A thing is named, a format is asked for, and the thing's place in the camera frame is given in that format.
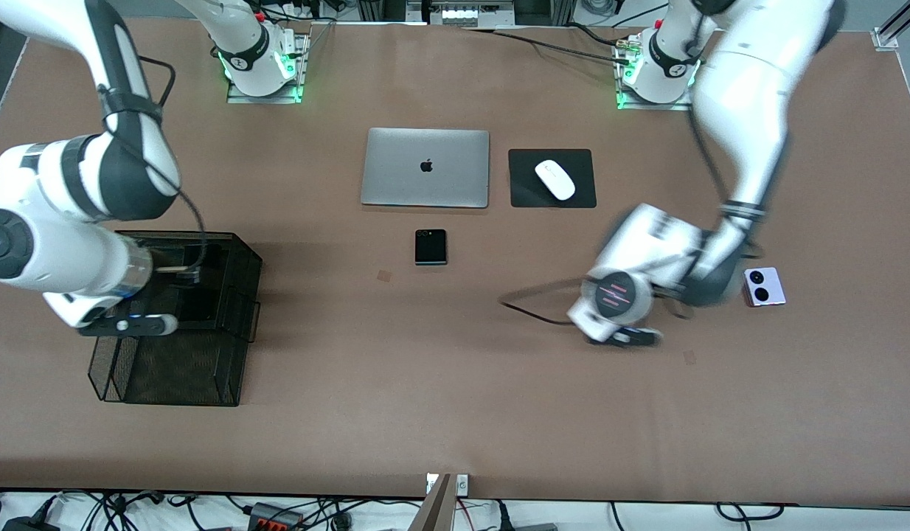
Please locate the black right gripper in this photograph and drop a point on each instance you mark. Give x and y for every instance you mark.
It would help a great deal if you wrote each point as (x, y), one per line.
(176, 283)

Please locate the black slab smartphone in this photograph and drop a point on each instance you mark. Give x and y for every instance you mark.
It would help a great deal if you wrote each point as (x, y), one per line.
(208, 302)

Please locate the black flip phone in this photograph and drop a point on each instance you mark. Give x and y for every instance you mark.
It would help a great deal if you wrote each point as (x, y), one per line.
(431, 247)

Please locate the lavender flip phone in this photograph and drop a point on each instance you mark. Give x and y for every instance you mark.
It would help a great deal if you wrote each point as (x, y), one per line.
(766, 287)

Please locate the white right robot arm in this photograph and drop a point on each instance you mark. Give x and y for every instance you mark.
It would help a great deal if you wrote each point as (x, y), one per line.
(49, 251)

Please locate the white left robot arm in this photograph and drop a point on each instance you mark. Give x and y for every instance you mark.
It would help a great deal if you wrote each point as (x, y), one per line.
(742, 110)

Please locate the black mesh two-tier tray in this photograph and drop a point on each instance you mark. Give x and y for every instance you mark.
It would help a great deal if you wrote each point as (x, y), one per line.
(175, 361)

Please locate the silver closed laptop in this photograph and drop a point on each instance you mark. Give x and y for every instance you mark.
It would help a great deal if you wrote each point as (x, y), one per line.
(425, 168)

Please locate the black orange power strip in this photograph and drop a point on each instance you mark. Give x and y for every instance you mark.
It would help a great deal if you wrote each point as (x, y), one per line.
(274, 518)

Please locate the black power adapter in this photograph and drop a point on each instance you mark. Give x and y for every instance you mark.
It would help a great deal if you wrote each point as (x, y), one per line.
(23, 525)

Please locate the black mouse pad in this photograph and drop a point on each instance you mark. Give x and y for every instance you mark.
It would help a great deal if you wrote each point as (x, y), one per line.
(525, 188)

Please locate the aluminium profile bar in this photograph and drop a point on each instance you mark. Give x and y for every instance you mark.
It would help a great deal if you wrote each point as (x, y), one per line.
(440, 509)

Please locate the silver metal terminal block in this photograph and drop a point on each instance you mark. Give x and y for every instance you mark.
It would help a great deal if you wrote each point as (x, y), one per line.
(462, 13)

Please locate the white computer mouse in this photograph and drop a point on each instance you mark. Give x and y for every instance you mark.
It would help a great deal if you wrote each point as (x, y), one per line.
(556, 179)

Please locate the white mounting bracket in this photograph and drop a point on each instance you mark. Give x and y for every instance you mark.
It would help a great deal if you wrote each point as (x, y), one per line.
(463, 484)

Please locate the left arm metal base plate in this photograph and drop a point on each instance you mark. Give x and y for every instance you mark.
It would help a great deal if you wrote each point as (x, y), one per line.
(624, 105)

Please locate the aluminium frame corner post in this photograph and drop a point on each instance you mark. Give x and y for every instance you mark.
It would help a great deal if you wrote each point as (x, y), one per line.
(897, 26)

